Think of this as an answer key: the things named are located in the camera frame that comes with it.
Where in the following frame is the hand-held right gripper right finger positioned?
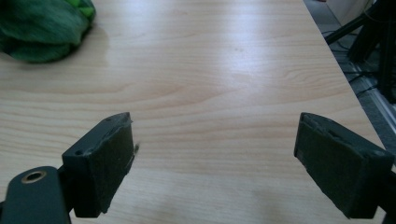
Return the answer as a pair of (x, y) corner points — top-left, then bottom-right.
(293, 112), (396, 219)

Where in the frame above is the green cloth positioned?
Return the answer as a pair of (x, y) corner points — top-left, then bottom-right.
(0, 0), (97, 64)

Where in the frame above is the black stand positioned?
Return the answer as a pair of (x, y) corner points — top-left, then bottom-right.
(323, 0), (396, 105)

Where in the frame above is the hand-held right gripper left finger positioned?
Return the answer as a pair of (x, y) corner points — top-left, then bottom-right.
(61, 111), (140, 218)

